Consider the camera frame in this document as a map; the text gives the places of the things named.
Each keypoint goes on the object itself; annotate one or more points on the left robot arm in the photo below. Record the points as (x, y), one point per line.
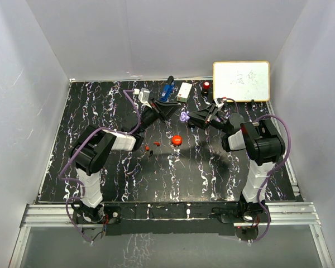
(91, 151)

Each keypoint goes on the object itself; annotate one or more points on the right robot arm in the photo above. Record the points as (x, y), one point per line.
(264, 146)

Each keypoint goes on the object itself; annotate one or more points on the aluminium rail frame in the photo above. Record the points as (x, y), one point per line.
(181, 217)

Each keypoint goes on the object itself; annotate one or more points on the white box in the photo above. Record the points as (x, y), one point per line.
(183, 93)

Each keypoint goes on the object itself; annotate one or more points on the blue black tool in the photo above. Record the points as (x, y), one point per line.
(168, 88)

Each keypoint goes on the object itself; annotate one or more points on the red black button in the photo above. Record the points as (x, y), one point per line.
(206, 86)

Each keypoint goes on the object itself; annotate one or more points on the purple earbud case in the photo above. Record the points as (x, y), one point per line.
(184, 116)

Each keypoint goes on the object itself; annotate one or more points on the orange earbud case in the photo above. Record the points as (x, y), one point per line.
(176, 140)

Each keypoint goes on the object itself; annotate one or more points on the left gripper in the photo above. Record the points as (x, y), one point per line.
(163, 110)

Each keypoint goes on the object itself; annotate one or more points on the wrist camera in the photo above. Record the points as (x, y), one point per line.
(220, 102)
(143, 95)

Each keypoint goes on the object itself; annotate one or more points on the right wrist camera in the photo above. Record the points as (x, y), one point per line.
(220, 102)

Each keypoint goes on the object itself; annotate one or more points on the white whiteboard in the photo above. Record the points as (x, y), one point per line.
(242, 81)

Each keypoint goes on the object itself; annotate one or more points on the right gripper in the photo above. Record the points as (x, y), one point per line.
(200, 118)

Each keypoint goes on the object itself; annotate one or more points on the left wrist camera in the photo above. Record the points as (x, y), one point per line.
(143, 95)

